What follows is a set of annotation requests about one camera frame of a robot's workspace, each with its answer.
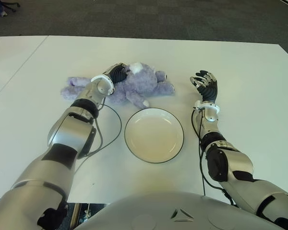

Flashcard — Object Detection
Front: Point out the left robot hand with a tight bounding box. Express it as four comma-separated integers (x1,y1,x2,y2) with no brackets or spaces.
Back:
102,62,130,84

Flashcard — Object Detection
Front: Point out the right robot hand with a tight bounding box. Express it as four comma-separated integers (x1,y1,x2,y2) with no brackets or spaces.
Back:
190,70,218,104

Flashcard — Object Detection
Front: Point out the purple plush bunny doll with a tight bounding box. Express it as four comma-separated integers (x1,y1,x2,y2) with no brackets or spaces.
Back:
60,62,176,108

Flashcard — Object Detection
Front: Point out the white plate black rim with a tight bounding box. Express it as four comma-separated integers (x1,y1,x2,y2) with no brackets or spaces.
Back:
124,108,184,164

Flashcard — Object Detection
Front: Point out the black office chair base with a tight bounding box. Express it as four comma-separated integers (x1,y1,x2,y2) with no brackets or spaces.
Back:
1,0,21,12

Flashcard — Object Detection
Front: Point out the grey robot torso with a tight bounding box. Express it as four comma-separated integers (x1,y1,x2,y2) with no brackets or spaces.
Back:
74,191,279,230

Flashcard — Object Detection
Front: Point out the metal table leg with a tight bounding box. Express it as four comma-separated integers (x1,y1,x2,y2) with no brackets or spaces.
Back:
69,203,82,226

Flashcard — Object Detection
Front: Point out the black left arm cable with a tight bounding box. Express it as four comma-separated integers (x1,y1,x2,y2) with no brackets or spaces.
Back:
72,103,122,173

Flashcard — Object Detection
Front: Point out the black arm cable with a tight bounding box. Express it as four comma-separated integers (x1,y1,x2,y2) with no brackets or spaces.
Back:
191,109,236,207
72,103,122,173

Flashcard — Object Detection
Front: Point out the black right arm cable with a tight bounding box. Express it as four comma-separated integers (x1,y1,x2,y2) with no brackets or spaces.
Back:
191,109,236,207

